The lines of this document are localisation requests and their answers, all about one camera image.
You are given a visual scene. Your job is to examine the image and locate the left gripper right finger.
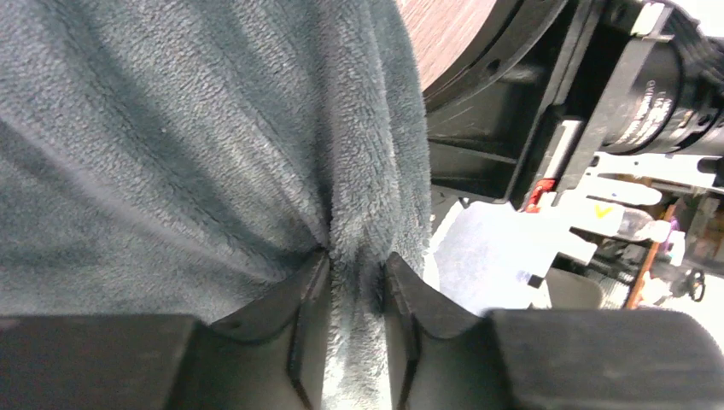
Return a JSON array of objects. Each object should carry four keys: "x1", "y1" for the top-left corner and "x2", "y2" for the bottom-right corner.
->
[{"x1": 384, "y1": 254, "x2": 723, "y2": 409}]

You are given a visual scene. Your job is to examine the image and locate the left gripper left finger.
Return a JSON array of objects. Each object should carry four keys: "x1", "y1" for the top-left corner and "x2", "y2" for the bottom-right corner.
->
[{"x1": 1, "y1": 252, "x2": 330, "y2": 409}]

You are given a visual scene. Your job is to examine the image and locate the grey fluffy pillowcase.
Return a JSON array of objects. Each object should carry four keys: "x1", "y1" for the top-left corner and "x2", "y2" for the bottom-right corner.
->
[{"x1": 1, "y1": 1, "x2": 431, "y2": 409}]

